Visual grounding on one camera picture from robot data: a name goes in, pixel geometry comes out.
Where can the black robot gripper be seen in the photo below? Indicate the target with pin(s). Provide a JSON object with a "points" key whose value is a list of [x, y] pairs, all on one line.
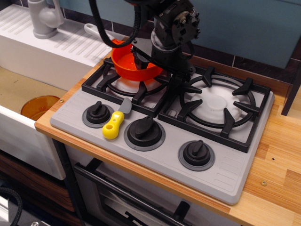
{"points": [[164, 49]]}

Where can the orange toy pot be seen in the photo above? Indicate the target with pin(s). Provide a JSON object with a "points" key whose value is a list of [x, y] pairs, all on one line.
{"points": [[124, 63]]}

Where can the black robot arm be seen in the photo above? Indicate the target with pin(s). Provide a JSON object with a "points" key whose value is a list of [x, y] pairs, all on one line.
{"points": [[168, 11]]}

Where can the black left burner grate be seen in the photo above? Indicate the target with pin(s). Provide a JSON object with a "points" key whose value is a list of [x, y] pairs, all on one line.
{"points": [[147, 97]]}

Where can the black burner grate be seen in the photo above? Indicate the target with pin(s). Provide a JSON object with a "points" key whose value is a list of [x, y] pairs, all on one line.
{"points": [[147, 97], [221, 108]]}

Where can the black right burner grate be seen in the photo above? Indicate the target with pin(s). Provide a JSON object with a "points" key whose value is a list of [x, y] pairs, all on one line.
{"points": [[221, 108]]}

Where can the black middle stove knob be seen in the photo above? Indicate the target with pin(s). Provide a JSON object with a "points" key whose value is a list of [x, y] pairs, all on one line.
{"points": [[144, 134]]}

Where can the black stove knob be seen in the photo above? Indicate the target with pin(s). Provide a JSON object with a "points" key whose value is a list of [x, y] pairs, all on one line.
{"points": [[196, 155], [97, 115], [144, 134]]}

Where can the grey toy stove top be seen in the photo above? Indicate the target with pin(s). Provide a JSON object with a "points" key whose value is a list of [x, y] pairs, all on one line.
{"points": [[224, 180]]}

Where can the black left stove knob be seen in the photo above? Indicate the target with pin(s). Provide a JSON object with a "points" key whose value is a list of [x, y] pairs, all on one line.
{"points": [[97, 115]]}

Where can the black right stove knob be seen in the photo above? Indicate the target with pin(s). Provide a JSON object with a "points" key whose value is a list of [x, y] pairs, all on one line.
{"points": [[196, 155]]}

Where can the grey toy faucet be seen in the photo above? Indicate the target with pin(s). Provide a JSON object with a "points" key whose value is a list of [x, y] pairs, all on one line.
{"points": [[45, 20]]}

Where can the white toy sink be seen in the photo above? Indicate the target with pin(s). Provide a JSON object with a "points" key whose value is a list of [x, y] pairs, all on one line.
{"points": [[31, 67]]}

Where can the toy oven door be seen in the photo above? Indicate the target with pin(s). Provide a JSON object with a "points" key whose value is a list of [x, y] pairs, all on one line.
{"points": [[120, 199]]}

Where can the yellow handled toy knife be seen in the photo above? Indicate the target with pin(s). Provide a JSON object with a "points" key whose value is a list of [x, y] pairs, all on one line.
{"points": [[111, 129]]}

